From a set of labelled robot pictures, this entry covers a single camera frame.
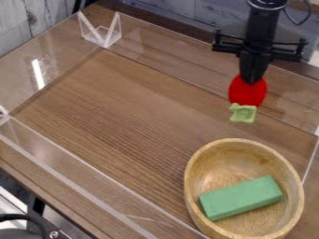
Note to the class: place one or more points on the black metal table frame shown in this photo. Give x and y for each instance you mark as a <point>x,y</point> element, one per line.
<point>50,231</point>

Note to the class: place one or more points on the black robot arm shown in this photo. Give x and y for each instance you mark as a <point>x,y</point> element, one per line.
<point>266,3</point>

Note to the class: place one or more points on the green rectangular block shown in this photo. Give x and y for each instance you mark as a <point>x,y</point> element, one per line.
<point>239,198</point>

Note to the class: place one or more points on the clear acrylic corner bracket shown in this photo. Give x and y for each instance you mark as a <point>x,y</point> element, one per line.
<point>103,36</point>

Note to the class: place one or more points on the red plush strawberry toy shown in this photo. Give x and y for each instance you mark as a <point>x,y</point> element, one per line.
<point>246,97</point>

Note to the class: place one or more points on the wooden bowl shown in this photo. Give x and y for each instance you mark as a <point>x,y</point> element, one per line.
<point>225,163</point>

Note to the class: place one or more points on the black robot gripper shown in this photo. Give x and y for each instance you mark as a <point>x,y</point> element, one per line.
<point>257,48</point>

